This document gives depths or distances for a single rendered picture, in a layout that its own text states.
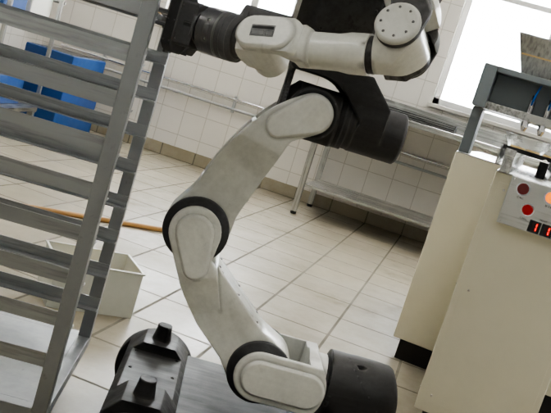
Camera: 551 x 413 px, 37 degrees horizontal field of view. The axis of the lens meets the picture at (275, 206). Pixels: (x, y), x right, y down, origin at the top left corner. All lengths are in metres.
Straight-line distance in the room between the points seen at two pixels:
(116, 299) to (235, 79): 4.17
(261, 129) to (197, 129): 5.12
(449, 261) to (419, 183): 3.33
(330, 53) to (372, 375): 0.79
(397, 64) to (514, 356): 1.31
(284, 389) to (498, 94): 1.75
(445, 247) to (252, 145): 1.58
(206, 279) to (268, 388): 0.28
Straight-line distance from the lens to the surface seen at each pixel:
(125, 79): 1.57
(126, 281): 2.76
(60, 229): 1.65
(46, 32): 1.62
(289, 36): 1.43
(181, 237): 1.73
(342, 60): 1.42
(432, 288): 3.20
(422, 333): 3.24
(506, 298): 2.48
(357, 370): 1.88
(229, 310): 1.82
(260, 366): 1.80
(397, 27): 1.38
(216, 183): 1.75
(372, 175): 6.50
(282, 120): 1.70
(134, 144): 2.03
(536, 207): 2.42
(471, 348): 2.52
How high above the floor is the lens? 0.92
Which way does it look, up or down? 9 degrees down
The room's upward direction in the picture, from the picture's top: 17 degrees clockwise
